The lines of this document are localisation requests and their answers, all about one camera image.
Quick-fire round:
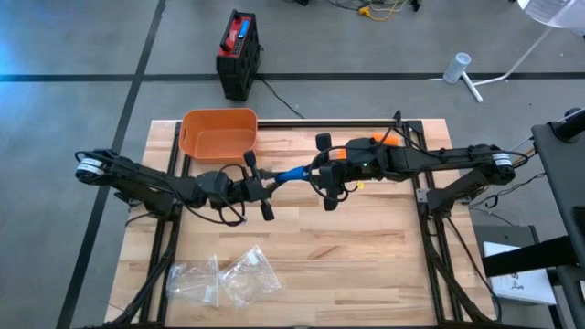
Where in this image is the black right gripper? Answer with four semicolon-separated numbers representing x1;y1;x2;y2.
306;132;352;212

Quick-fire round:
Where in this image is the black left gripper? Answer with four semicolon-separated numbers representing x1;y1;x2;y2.
236;149;289;223

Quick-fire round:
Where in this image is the blue elastic bandage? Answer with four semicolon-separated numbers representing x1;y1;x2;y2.
273;164;313;186

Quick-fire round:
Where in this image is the orange elastic bandage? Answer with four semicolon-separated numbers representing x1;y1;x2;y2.
335;132;399;161

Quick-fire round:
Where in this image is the clear plastic bag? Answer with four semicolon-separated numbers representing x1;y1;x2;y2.
218;245;282;310
165;254;221;309

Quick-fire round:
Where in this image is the orange plastic basin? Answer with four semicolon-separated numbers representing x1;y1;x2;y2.
177;107;260;165

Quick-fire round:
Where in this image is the red and black power station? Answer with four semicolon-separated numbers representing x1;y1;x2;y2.
215;8;263;102

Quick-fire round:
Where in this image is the white plastic cylinder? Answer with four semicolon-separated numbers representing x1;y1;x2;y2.
441;51;473;85

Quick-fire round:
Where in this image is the white stand base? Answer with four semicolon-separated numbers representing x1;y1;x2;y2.
427;25;557;104

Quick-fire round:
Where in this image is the grey cabinet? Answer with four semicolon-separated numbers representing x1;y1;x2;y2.
473;223;541;250

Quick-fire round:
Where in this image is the white cardboard box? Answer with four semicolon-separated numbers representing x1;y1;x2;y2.
483;240;559;307

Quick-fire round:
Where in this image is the black equipment cart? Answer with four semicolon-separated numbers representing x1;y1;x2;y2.
482;107;585;329

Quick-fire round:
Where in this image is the white printed paper sheet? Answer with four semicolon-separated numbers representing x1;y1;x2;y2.
516;0;585;31

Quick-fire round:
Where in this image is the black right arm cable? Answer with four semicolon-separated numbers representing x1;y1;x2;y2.
306;145;351;203

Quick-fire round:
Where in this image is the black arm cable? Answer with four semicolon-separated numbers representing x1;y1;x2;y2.
216;163;250;228
306;145;351;203

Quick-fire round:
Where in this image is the black aluminium table frame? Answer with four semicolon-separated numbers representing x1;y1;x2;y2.
107;109;502;329

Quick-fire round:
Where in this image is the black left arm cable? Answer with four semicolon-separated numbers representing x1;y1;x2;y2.
216;163;250;228

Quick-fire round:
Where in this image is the black power cable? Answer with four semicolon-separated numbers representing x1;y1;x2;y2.
258;77;306;121

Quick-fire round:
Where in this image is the yellow floor cable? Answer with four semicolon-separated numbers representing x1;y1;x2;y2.
356;0;404;23

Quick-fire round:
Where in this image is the black loose cable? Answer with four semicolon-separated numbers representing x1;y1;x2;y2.
467;171;548;212

